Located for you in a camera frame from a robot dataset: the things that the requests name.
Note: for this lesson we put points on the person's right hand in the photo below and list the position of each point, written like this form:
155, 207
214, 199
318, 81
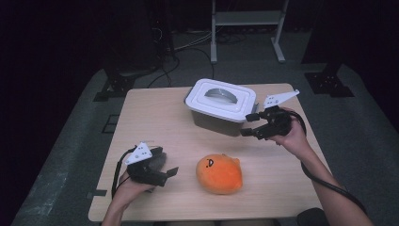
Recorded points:
296, 138

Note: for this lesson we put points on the grey lidded plastic box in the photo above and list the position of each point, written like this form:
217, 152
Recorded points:
219, 106

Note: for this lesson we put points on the grey translucent storage box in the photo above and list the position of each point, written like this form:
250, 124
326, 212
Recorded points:
216, 125

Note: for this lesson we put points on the white metal stand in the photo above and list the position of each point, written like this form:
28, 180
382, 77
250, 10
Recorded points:
244, 18

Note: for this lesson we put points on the person's left hand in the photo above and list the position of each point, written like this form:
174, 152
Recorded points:
131, 193

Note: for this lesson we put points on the black stand base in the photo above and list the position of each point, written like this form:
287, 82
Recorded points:
117, 86
329, 83

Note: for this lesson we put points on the black tape square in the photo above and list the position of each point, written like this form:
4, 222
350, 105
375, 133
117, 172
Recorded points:
110, 123

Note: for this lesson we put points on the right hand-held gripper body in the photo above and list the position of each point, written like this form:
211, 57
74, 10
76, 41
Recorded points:
276, 124

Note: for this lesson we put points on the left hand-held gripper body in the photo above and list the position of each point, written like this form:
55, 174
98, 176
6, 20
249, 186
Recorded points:
141, 169

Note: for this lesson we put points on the grey tape piece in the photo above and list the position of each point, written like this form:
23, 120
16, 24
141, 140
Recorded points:
97, 193

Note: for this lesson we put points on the dark rounded object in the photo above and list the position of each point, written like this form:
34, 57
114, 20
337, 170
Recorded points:
312, 218

